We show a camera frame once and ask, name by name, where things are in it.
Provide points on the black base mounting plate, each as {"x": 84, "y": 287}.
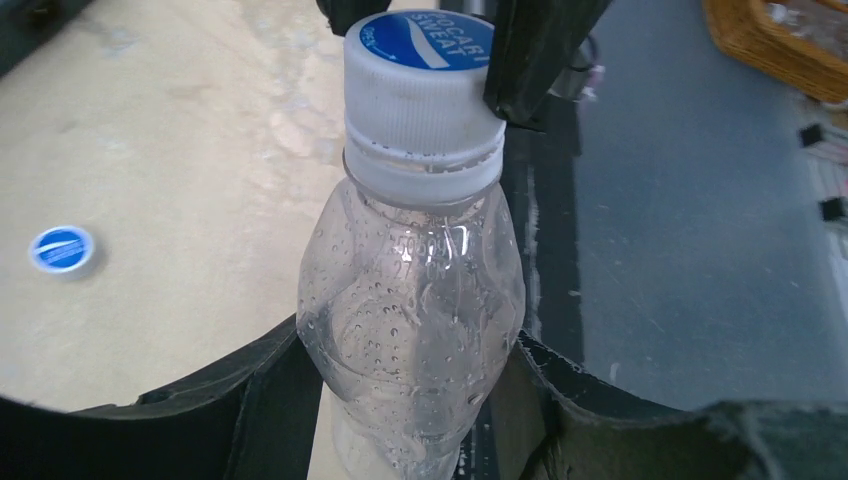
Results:
{"x": 536, "y": 265}

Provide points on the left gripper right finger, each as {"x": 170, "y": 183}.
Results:
{"x": 608, "y": 433}

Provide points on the wicker basket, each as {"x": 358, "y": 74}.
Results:
{"x": 744, "y": 31}

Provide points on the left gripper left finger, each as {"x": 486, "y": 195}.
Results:
{"x": 249, "y": 415}

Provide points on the blue white bottle cap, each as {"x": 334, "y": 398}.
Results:
{"x": 64, "y": 251}
{"x": 413, "y": 85}

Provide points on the clear plastic bottle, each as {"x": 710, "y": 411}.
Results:
{"x": 410, "y": 314}

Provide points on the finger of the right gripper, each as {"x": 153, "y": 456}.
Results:
{"x": 342, "y": 14}
{"x": 542, "y": 52}

